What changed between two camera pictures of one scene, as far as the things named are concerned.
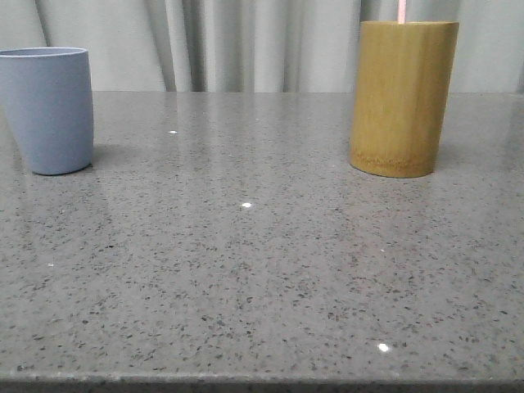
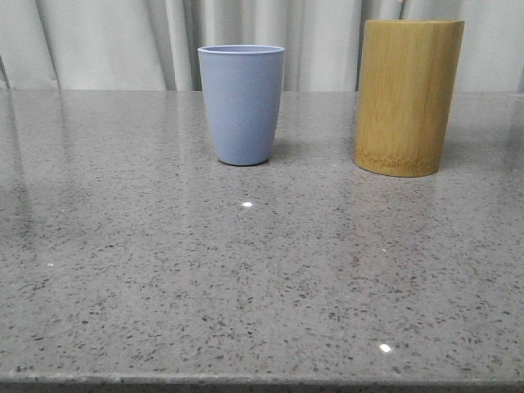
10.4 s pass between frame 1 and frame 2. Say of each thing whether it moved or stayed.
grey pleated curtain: stayed
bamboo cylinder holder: stayed
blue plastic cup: moved
